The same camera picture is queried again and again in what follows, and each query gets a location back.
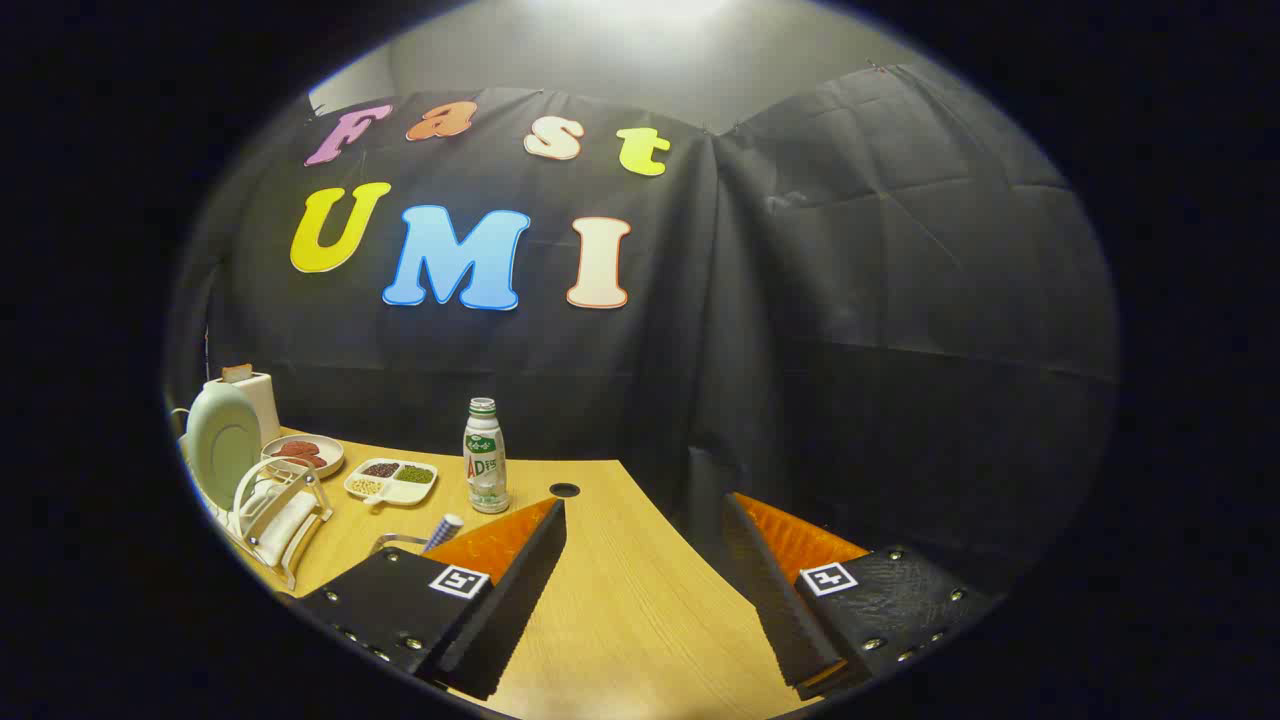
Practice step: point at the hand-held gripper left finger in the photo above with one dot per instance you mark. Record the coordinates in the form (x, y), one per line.
(500, 610)

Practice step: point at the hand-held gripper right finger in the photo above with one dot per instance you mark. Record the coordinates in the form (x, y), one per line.
(775, 600)

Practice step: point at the light green plate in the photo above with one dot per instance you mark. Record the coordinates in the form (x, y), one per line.
(225, 440)

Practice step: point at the white divided bean dish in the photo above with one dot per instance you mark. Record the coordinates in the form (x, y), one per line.
(400, 488)

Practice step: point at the beige round plate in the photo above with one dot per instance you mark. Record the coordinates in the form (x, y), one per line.
(335, 452)

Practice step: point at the white green label bottle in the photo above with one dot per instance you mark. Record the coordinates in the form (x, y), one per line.
(486, 470)

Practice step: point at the brown meat patty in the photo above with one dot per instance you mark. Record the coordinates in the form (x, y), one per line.
(297, 448)
(314, 461)

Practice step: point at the black backdrop cloth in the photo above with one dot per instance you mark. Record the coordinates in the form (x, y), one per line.
(820, 350)

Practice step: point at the white toaster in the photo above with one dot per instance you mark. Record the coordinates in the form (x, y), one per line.
(266, 402)

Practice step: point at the brown toast slice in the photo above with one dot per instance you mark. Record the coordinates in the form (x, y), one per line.
(237, 373)

